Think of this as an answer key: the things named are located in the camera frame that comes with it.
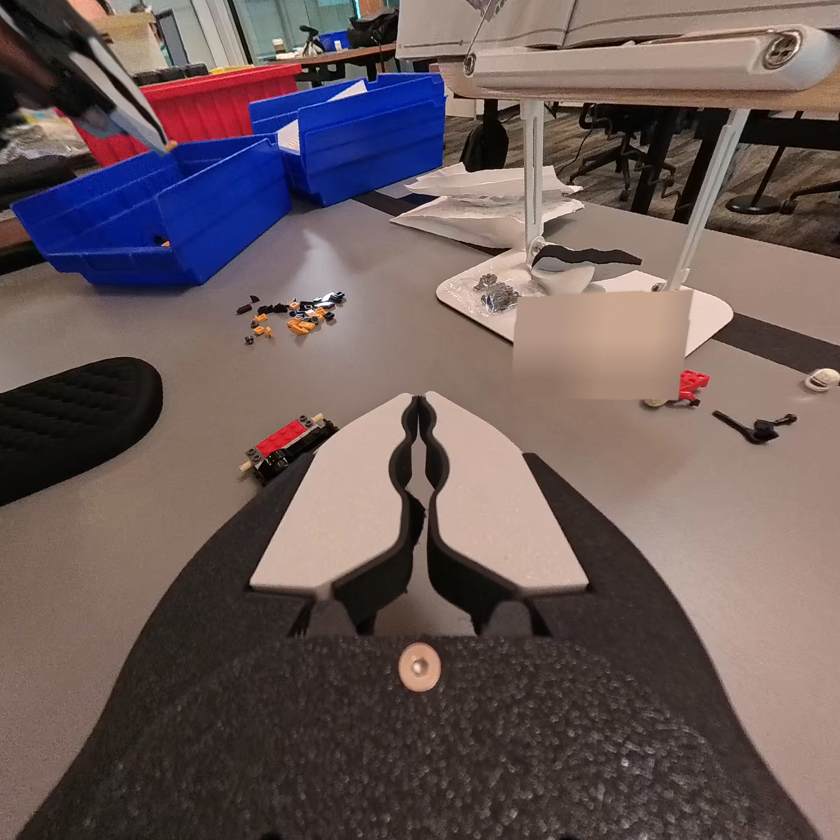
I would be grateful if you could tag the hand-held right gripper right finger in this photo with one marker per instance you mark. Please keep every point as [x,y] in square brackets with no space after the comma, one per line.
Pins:
[505,512]

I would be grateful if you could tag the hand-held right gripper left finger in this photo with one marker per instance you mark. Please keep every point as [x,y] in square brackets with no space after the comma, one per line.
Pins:
[341,512]

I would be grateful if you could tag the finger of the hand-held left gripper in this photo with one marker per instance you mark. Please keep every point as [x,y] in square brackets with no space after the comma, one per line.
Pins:
[124,102]
[105,123]

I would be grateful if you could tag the red black brick chassis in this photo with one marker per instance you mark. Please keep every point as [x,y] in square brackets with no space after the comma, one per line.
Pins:
[285,446]

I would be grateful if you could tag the pile of small bricks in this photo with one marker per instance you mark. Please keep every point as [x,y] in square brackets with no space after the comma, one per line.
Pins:
[302,321]

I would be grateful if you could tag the grey desk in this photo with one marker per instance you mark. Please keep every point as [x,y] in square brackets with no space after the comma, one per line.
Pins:
[394,341]

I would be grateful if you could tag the black monitor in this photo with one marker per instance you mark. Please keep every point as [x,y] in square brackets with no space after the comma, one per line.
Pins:
[165,39]

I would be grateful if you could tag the black oval pad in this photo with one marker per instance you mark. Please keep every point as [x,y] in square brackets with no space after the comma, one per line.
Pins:
[36,176]

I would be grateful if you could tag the red plastic bin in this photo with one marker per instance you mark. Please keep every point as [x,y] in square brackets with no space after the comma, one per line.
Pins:
[216,105]

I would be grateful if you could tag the black tripod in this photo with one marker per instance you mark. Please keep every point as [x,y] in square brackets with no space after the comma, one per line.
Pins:
[310,39]

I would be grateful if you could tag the white book stand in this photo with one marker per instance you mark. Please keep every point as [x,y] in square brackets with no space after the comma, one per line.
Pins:
[472,308]

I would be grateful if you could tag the white paper sheet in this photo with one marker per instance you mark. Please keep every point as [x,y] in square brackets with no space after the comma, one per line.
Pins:
[341,92]

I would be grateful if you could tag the small blue bin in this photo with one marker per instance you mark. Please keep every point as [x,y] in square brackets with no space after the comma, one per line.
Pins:
[333,41]

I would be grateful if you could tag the bag of dark small parts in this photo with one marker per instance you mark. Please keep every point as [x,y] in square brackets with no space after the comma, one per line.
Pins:
[495,292]

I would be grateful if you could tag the wooden background table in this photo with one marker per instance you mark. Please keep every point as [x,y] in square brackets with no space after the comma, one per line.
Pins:
[341,59]

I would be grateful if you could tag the red brick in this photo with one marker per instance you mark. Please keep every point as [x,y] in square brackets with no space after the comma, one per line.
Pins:
[692,384]

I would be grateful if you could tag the black toy part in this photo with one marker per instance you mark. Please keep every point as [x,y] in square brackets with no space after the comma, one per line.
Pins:
[748,428]

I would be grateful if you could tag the black bag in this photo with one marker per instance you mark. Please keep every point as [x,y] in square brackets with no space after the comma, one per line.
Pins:
[374,29]

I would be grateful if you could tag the black dimpled pad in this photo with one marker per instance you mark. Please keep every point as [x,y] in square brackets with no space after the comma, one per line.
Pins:
[72,420]

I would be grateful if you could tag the crumpled white paper bag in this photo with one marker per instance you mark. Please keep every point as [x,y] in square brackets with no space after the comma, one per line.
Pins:
[472,220]
[485,180]

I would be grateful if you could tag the black backpack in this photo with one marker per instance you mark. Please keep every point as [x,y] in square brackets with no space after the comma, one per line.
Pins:
[484,144]

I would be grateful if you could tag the instruction booklet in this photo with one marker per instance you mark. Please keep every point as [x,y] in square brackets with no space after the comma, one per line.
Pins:
[590,19]

